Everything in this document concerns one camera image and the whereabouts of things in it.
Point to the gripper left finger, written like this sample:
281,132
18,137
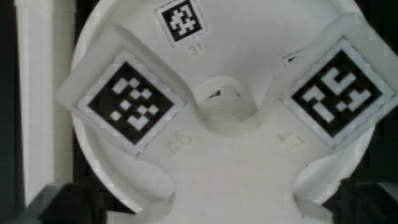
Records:
70,204

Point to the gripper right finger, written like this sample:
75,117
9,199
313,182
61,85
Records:
363,203

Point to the white cross-shaped table base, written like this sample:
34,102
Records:
194,177

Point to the white cylindrical table leg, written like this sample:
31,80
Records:
226,106

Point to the white round table top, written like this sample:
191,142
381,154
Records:
267,28

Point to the white front fence bar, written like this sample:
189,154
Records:
45,17

